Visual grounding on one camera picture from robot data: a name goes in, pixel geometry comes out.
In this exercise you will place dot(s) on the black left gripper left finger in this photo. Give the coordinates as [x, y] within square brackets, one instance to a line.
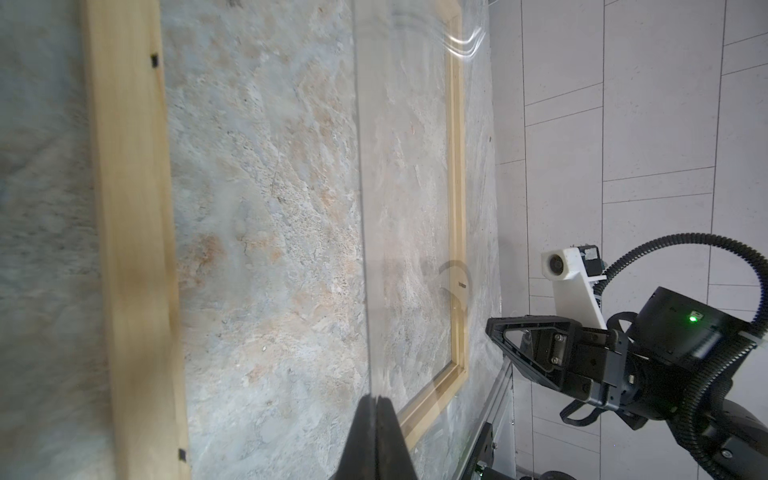
[358, 459]

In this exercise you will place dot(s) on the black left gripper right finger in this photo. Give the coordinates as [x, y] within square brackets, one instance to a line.
[393, 461]

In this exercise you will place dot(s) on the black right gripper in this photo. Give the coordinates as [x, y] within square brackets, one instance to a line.
[638, 367]

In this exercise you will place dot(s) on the clear acrylic sheet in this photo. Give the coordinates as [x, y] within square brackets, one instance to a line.
[413, 62]

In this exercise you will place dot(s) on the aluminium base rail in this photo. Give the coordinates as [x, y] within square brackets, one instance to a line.
[491, 452]

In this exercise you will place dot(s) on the light wooden picture frame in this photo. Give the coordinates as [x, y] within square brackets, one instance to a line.
[132, 170]

